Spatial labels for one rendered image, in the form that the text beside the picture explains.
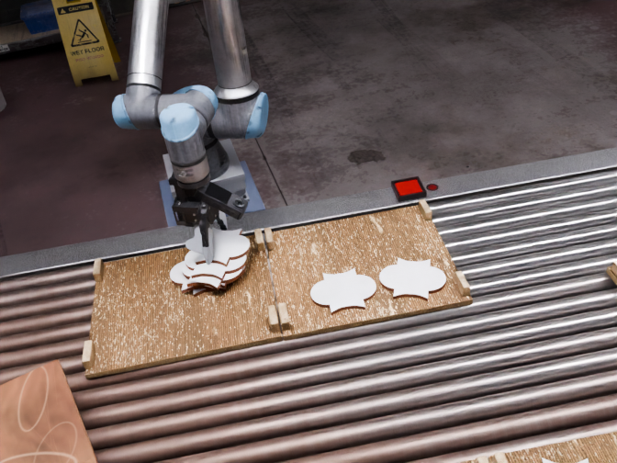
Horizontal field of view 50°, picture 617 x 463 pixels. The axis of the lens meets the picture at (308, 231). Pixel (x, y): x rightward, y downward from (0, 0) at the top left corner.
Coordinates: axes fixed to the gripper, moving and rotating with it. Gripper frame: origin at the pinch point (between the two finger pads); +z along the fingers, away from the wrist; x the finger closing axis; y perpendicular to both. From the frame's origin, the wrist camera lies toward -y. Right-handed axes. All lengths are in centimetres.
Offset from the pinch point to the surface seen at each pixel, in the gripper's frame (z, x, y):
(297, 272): 5.9, 0.8, -18.0
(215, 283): 1.7, 10.5, -2.1
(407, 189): 7, -34, -40
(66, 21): 56, -276, 206
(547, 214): 8, -28, -75
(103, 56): 82, -277, 188
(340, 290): 4.8, 6.8, -29.2
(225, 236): -0.4, -3.0, -0.6
